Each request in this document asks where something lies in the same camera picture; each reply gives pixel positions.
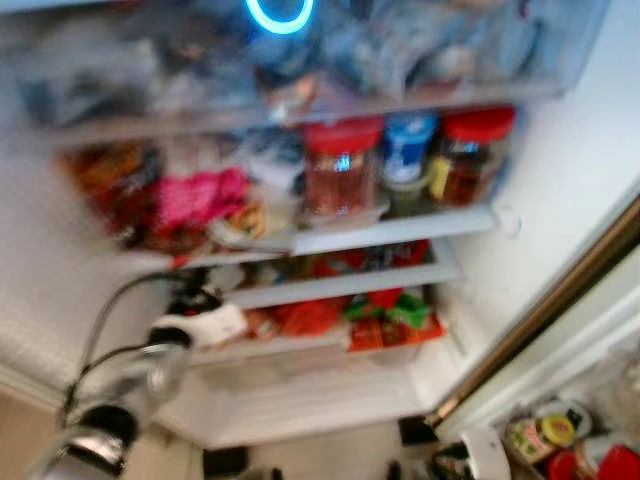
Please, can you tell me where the narrow white fridge shelf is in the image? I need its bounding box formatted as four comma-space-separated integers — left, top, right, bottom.
228, 260, 464, 310

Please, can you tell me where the clear fridge drawer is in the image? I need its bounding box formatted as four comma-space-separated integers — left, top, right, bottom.
0, 0, 612, 143

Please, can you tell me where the pink food packet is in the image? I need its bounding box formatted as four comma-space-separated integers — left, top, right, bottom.
151, 167, 250, 237

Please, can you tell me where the red food bag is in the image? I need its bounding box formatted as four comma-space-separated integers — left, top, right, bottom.
271, 297, 347, 339

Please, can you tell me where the dark orange snack bag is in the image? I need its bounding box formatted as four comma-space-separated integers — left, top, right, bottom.
63, 144, 163, 253

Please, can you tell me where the white plastic bag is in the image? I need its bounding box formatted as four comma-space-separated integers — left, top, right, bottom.
240, 130, 307, 203

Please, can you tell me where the red lid glass jar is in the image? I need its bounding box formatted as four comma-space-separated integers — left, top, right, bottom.
301, 118, 387, 223

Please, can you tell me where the green and red packet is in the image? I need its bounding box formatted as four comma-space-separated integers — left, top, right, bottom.
344, 289, 447, 352

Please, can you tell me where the red plastic container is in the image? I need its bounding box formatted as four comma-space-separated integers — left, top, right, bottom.
547, 444, 640, 480

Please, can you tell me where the blue lid white tub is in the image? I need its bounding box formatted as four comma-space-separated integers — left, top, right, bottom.
383, 111, 440, 217

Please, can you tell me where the red lid jar yellow label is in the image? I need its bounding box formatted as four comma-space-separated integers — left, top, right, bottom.
431, 105, 517, 210

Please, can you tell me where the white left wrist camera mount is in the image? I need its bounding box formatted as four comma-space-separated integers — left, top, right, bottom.
150, 304, 249, 350

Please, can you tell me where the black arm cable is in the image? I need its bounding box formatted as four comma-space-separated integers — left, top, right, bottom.
60, 268, 193, 421

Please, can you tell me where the glowing blue ring light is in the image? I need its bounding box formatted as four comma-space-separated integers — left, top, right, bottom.
244, 0, 317, 36

